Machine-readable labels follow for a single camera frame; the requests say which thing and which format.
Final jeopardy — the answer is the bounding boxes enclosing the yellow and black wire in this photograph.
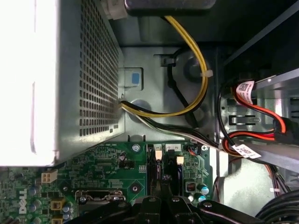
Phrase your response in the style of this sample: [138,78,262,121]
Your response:
[118,14,210,119]

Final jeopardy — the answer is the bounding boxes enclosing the black RAM slot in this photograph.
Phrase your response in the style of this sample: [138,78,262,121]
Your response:
[163,143,185,199]
[146,143,164,199]

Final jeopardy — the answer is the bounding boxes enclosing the green motherboard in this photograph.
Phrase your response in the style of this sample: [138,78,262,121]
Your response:
[0,140,211,224]

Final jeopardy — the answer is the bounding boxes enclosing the metal socket cover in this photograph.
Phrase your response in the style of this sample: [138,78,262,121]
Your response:
[74,189,124,212]

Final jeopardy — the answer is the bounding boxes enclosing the metal drive cage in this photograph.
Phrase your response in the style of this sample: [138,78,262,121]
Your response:
[219,70,299,173]

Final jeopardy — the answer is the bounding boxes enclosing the grey power supply unit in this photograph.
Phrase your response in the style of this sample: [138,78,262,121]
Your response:
[0,0,127,168]

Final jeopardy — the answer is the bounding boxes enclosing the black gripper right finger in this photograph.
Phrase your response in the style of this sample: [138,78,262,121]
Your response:
[166,175,267,224]

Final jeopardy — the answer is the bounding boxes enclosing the white four-pin power connector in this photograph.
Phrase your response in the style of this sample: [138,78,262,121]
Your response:
[41,169,59,185]

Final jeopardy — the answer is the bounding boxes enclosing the grey and black wire bundle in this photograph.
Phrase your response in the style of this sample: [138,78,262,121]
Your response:
[121,100,234,156]

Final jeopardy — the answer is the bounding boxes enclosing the red and black power wire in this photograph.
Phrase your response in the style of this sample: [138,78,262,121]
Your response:
[218,79,299,161]

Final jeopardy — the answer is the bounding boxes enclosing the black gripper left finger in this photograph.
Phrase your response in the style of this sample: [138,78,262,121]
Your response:
[70,175,167,224]

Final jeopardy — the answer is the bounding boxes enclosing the black PC case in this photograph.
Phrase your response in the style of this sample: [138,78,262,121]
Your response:
[0,0,299,224]

